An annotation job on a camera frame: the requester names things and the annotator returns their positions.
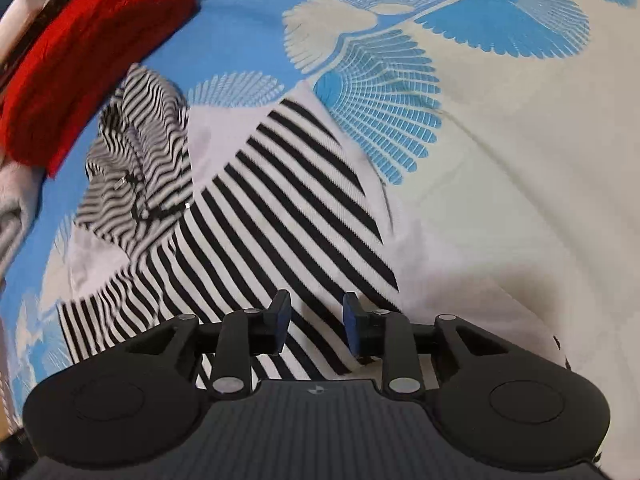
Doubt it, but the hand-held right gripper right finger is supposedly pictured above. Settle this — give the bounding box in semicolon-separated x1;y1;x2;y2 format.
342;291;521;396

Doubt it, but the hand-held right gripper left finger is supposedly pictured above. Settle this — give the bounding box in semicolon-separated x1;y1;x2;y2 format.
117;289;292;397

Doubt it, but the black white striped garment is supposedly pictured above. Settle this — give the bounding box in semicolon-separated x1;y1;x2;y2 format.
57;62;571;393

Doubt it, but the blue white printed bedsheet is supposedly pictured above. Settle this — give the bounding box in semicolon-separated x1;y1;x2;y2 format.
0;0;640;480

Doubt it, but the white fleece folded blanket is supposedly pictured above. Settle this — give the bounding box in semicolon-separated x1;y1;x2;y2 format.
0;162;46;281

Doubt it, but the red folded blanket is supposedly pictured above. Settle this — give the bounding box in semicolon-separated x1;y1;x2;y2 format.
0;0;198;178

